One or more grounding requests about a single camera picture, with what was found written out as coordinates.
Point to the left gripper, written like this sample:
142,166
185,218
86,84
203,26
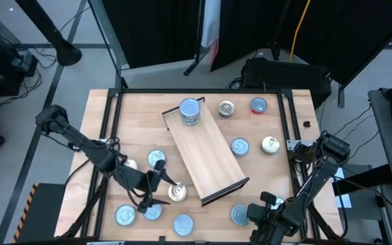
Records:
141,182

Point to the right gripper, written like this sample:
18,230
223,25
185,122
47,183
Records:
277,217

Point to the white-top can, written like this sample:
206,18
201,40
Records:
178,193

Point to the teal label tuna can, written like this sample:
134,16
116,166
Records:
155,157
153,213
240,146

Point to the silver can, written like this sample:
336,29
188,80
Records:
226,109

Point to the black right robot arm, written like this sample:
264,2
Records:
333,146

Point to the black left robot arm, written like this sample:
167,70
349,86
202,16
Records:
80,141

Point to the blue label gold can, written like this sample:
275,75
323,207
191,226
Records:
270,145
132,164

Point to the black desk beam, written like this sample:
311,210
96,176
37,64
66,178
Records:
362,178

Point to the black mat hazard stripes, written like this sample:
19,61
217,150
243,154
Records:
43,214

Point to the black equipment case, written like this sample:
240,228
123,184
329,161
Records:
284,78

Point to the black curtain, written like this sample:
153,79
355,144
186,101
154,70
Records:
345,34
148,30
247,30

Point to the grey metal beam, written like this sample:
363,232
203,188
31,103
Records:
109,34

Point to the black pole round base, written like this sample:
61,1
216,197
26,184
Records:
68,52

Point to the white fabric strip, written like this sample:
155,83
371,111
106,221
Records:
210,24

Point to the silver aluminium post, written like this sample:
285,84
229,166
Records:
105,243
296,243

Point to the silver mounting bracket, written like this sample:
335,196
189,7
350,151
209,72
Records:
293,143

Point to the black aluminium table frame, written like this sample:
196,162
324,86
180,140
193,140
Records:
216,90

